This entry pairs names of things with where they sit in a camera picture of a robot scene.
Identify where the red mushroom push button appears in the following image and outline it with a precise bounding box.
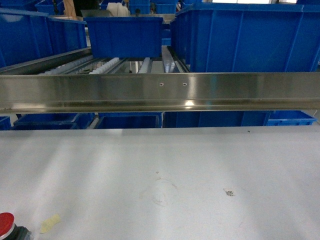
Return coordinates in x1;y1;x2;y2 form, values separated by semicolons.
0;212;34;240

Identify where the white roller conveyor track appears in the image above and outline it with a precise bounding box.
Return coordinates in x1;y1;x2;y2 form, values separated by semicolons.
39;55;153;76

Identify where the large blue plastic crate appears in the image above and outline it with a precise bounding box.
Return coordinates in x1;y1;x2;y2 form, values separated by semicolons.
171;2;320;73

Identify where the blue bin centre back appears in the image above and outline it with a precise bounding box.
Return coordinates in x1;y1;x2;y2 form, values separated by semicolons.
84;17;163;58

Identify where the small QR marker sticker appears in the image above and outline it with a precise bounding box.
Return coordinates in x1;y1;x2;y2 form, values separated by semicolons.
223;189;235;197

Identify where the yellow tape scrap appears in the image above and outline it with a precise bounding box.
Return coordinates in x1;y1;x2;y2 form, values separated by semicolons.
39;214;61;234

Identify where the blue crate behind left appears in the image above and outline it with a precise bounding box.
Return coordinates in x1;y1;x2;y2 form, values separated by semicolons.
0;8;88;68

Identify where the stainless steel shelf rail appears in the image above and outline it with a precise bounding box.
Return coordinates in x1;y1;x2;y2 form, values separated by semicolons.
0;72;320;114

